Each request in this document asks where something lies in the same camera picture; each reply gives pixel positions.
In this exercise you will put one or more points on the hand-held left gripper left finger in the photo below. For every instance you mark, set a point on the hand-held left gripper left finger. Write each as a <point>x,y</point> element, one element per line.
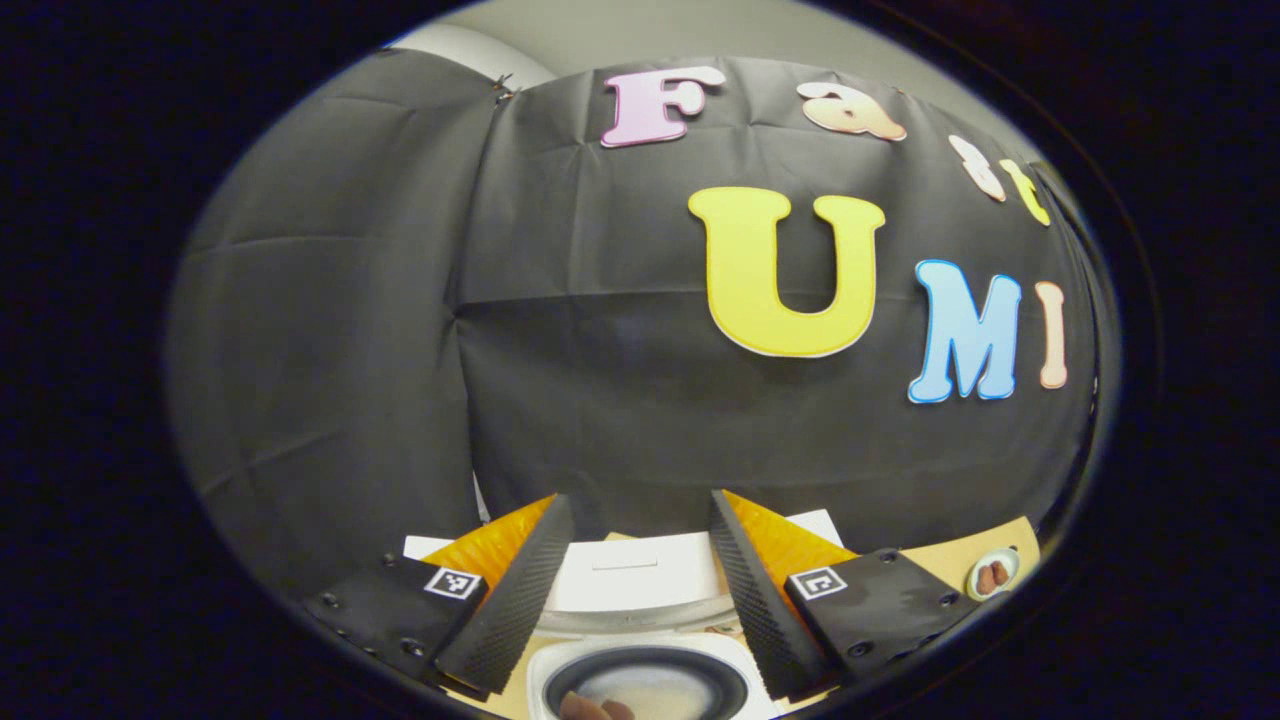
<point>510,610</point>

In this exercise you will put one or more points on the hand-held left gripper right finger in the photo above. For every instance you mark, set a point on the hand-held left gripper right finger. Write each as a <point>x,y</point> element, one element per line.
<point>760,610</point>

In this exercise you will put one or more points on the white rice cooker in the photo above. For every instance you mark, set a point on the white rice cooker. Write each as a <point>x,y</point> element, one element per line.
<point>640,580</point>

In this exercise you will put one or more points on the brown sausage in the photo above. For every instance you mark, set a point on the brown sausage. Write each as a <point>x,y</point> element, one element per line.
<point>1000,572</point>
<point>985,580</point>

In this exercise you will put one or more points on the black backdrop cloth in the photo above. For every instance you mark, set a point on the black backdrop cloth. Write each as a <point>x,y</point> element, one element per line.
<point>600,400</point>

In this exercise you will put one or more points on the pale green plate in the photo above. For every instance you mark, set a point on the pale green plate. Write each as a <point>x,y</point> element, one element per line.
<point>1005,592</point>

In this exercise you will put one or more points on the black binder clip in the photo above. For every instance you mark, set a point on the black binder clip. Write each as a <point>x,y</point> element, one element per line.
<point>501,89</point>

